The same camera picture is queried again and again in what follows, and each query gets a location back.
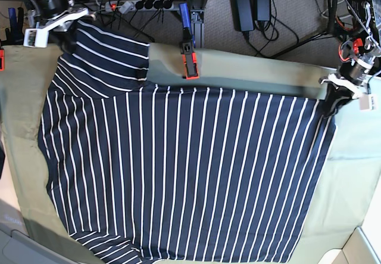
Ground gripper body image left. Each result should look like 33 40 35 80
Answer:
35 7 95 32

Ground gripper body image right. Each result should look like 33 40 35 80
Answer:
319 73 368 100

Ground navy white striped T-shirt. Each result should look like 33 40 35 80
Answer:
38 21 336 263

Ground white power strip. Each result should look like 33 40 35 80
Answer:
101 0 179 14

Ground blue orange left clamp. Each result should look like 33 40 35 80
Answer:
1 7 24 71

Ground light green table cloth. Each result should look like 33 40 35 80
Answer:
1 45 380 263

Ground black tripod stand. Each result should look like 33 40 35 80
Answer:
270 0 381 76

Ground black power adapter left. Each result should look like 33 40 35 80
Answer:
232 0 254 32

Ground white box corner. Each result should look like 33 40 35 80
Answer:
318 228 380 264

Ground grey plastic bin corner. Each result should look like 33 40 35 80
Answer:
1 231 70 263

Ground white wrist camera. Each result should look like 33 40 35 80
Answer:
23 29 49 48
359 94 378 111

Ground aluminium frame post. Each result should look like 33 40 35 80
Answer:
187 0 208 48

